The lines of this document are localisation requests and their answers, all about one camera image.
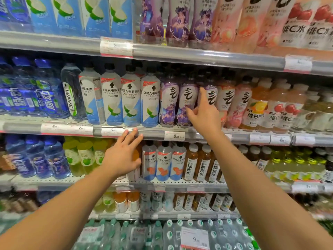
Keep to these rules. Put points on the person's right hand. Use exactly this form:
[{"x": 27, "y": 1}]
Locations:
[{"x": 206, "y": 119}]

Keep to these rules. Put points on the person's left hand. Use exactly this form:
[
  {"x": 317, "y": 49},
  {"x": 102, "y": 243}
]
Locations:
[{"x": 121, "y": 158}]

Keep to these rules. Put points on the person's left middle finger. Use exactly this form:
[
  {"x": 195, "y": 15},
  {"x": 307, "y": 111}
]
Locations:
[{"x": 133, "y": 135}]

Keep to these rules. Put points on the person's right thumb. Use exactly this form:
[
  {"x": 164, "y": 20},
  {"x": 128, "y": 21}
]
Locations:
[{"x": 192, "y": 114}]

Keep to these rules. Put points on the person's left forearm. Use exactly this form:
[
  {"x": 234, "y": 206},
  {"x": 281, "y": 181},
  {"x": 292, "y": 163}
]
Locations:
[{"x": 65, "y": 210}]

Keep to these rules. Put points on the person's right forearm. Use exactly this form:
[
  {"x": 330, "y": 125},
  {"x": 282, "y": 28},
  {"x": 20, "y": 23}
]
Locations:
[{"x": 260, "y": 200}]

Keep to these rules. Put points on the small purple label drink bottle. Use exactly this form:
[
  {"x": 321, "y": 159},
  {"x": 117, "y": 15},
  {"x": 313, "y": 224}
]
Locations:
[
  {"x": 168, "y": 101},
  {"x": 212, "y": 95},
  {"x": 186, "y": 96}
]

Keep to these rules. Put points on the grey metal shelf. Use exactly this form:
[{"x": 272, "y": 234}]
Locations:
[
  {"x": 161, "y": 214},
  {"x": 182, "y": 55},
  {"x": 153, "y": 133},
  {"x": 169, "y": 184}
]

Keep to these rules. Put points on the white orange-print drink bottle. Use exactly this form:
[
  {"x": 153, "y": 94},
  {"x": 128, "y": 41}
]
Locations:
[
  {"x": 149, "y": 161},
  {"x": 177, "y": 162},
  {"x": 164, "y": 162}
]

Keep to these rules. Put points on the white coconut drink bottle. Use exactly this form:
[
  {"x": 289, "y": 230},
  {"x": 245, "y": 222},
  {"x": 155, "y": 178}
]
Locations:
[
  {"x": 91, "y": 98},
  {"x": 111, "y": 101},
  {"x": 150, "y": 101},
  {"x": 130, "y": 101}
]

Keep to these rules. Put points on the small pink peach drink bottle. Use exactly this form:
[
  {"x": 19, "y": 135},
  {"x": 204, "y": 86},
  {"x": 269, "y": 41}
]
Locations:
[
  {"x": 225, "y": 98},
  {"x": 240, "y": 104}
]

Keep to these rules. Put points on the green apple drink bottle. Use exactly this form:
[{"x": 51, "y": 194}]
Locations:
[
  {"x": 72, "y": 158},
  {"x": 99, "y": 153},
  {"x": 85, "y": 156}
]

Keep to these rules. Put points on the orange juice bottle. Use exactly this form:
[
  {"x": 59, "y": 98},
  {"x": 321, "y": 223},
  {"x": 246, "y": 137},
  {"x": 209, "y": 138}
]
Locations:
[{"x": 134, "y": 175}]

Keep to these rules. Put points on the brown tea bottle white cap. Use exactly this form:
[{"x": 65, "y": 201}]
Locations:
[
  {"x": 213, "y": 169},
  {"x": 190, "y": 164},
  {"x": 203, "y": 165}
]

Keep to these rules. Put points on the dark drink bottle white cap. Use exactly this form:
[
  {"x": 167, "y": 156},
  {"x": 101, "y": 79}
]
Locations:
[
  {"x": 253, "y": 153},
  {"x": 264, "y": 160},
  {"x": 243, "y": 149}
]

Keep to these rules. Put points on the orange fruit drink bottle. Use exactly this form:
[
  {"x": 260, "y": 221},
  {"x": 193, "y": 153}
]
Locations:
[{"x": 256, "y": 106}]

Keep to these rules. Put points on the small orange drink bottle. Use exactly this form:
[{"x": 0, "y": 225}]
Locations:
[
  {"x": 133, "y": 201},
  {"x": 121, "y": 201}
]

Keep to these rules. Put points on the small white label bottle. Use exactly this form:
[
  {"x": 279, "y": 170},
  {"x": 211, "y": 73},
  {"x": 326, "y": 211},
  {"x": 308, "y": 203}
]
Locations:
[
  {"x": 157, "y": 201},
  {"x": 168, "y": 201},
  {"x": 145, "y": 201}
]

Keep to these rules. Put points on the clear bottle green label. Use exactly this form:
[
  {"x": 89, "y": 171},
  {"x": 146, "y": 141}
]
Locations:
[{"x": 71, "y": 98}]

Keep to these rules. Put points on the small green drink bottle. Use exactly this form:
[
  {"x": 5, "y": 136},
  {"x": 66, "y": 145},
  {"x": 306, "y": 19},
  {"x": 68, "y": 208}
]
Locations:
[{"x": 106, "y": 203}]

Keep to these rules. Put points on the blue cap water bottle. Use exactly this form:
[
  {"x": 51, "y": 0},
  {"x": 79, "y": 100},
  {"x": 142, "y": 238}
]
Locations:
[
  {"x": 39, "y": 158},
  {"x": 19, "y": 158},
  {"x": 57, "y": 158}
]

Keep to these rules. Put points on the row of small tea bottles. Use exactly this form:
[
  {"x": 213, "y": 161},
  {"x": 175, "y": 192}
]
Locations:
[{"x": 197, "y": 203}]

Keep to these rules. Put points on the blue sports drink bottle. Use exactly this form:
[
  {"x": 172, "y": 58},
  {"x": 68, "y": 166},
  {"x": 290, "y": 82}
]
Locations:
[
  {"x": 22, "y": 96},
  {"x": 5, "y": 96},
  {"x": 50, "y": 96}
]

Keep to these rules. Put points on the large purple label drink bottle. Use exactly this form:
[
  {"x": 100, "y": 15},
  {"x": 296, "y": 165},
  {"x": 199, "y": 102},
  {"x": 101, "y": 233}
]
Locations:
[
  {"x": 152, "y": 20},
  {"x": 203, "y": 23},
  {"x": 179, "y": 22}
]

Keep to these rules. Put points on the row of clear water bottles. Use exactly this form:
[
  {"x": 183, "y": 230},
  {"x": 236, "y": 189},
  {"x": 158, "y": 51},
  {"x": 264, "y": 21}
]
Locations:
[{"x": 161, "y": 236}]

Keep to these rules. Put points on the row of yellow-green bottles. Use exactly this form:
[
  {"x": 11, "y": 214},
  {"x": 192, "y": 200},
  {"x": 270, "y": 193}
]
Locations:
[{"x": 294, "y": 161}]

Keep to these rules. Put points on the pale clear drink bottle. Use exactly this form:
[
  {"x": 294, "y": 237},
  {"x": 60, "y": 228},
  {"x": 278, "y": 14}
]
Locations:
[
  {"x": 305, "y": 114},
  {"x": 324, "y": 114}
]

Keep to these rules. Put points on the blue coconut drink carton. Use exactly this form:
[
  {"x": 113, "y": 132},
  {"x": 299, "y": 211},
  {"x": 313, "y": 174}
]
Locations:
[
  {"x": 121, "y": 18},
  {"x": 96, "y": 18},
  {"x": 69, "y": 16},
  {"x": 41, "y": 15}
]

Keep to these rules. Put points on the large white price tag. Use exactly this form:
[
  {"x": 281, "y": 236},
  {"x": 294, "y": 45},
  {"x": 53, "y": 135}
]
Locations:
[{"x": 195, "y": 239}]

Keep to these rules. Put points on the brown snack packets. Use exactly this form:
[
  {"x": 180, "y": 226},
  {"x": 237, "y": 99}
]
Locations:
[{"x": 6, "y": 161}]

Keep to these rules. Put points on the row of brown bottles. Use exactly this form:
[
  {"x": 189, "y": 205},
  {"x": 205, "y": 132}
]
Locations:
[{"x": 20, "y": 203}]

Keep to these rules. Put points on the large strawberry drink bottle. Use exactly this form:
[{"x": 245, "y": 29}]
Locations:
[
  {"x": 320, "y": 28},
  {"x": 296, "y": 25}
]

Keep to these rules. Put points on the dark bottle black cap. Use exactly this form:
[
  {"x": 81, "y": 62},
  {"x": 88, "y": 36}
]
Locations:
[{"x": 329, "y": 169}]

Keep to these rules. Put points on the large blue label water bottle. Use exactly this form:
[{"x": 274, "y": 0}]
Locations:
[{"x": 17, "y": 12}]

